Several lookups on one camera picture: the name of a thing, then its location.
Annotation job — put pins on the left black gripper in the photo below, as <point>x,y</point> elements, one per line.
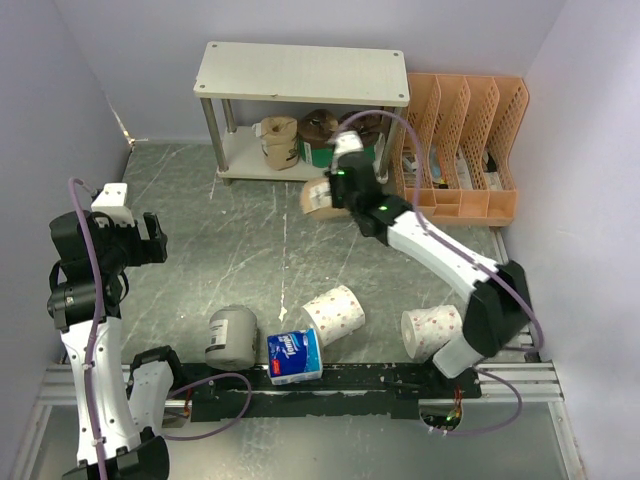
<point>152,250</point>

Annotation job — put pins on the grey paper roll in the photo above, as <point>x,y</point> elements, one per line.
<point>233,337</point>

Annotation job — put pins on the tan cartoon paper roll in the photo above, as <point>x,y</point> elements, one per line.
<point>279,142</point>

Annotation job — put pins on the tan barcode paper roll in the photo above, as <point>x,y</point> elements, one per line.
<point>316,201</point>

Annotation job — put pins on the blue Tempo tissue pack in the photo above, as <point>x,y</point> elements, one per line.
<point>294,357</point>

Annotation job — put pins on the white dotted paper roll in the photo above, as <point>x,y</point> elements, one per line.
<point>425,331</point>
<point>334,314</point>

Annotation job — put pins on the green brown paper roll labelled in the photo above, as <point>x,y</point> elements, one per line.
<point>368,127</point>

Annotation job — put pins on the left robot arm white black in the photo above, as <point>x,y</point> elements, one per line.
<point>120,415</point>

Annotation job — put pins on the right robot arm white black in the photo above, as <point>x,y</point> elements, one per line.
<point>497,295</point>

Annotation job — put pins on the beige two-tier shelf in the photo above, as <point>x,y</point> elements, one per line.
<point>232,71</point>

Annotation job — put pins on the orange plastic file organizer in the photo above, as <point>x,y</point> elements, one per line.
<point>467,125</point>

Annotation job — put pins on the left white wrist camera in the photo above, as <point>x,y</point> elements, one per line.
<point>112,201</point>

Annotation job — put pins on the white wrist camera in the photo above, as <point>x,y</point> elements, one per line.
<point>345,143</point>
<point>112,201</point>

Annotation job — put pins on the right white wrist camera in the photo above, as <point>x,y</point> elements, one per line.
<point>345,143</point>

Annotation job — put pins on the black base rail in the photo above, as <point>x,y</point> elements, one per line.
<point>356,389</point>

